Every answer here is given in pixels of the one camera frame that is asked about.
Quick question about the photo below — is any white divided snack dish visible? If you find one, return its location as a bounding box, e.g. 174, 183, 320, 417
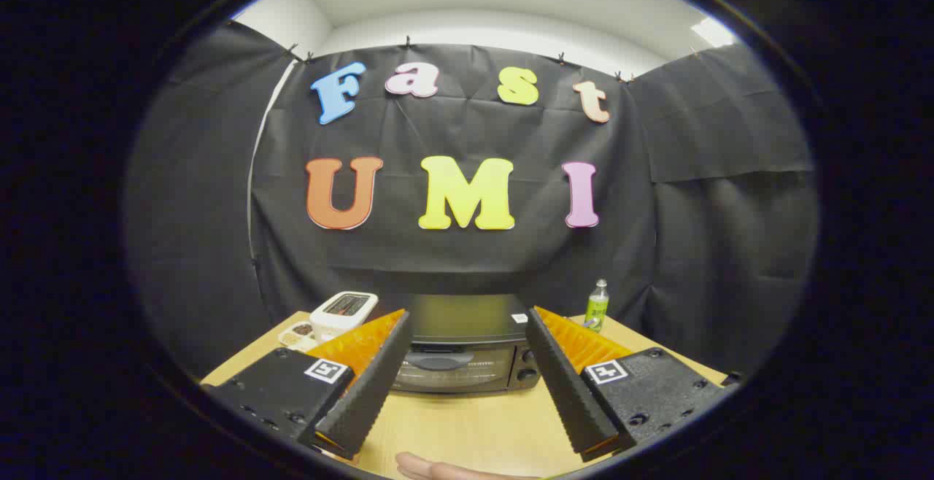
277, 321, 319, 353

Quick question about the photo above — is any ceiling light panel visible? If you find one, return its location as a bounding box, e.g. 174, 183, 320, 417
690, 17, 736, 48

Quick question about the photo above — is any black toaster oven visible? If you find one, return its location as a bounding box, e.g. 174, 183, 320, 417
379, 293, 547, 395

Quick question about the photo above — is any white pop-up toaster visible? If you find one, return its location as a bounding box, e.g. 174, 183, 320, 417
309, 291, 379, 343

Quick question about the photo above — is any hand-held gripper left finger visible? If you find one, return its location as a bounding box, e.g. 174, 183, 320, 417
201, 309, 414, 461

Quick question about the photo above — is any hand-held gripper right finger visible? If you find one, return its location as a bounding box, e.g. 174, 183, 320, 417
525, 306, 741, 464

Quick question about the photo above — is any green drink bottle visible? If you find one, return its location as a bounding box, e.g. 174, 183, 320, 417
583, 279, 610, 333

